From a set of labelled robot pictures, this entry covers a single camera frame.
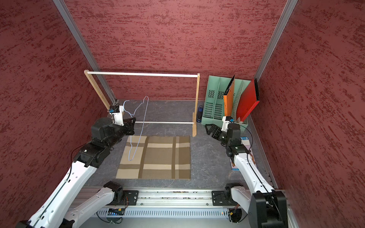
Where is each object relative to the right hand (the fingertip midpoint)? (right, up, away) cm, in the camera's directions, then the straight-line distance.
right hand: (208, 130), depth 83 cm
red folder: (+30, +19, +15) cm, 39 cm away
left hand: (-39, +6, -12) cm, 42 cm away
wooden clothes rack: (-64, +16, +6) cm, 66 cm away
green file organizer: (+9, +12, +30) cm, 34 cm away
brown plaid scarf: (-30, -18, +6) cm, 35 cm away
